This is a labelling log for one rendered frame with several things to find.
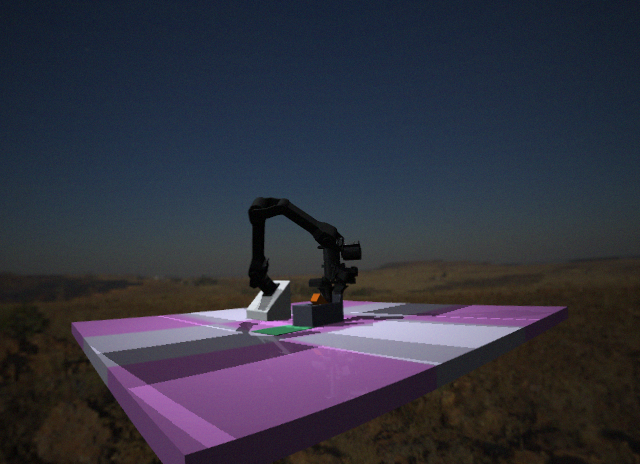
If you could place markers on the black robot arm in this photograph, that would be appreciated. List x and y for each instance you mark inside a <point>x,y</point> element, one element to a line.
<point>325,234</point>

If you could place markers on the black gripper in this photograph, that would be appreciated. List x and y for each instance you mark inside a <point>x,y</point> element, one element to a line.
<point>325,285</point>

